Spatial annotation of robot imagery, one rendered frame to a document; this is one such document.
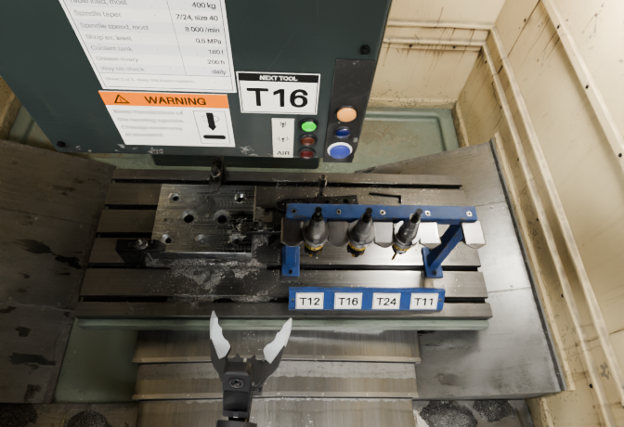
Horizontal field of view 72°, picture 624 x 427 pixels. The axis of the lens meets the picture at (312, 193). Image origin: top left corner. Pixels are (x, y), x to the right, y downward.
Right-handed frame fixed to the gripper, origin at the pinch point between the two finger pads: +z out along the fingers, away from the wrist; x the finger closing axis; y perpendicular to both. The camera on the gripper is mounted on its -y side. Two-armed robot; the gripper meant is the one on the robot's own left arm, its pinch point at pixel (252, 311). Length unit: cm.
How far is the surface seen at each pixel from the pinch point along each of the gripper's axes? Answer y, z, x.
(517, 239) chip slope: 45, 45, 81
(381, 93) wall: 60, 122, 38
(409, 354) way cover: 58, 7, 45
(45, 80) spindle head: -45, 13, -24
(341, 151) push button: -33.4, 15.0, 12.8
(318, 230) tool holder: 3.9, 20.6, 11.6
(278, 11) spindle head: -55, 15, 4
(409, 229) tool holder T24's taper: 3.4, 22.7, 32.3
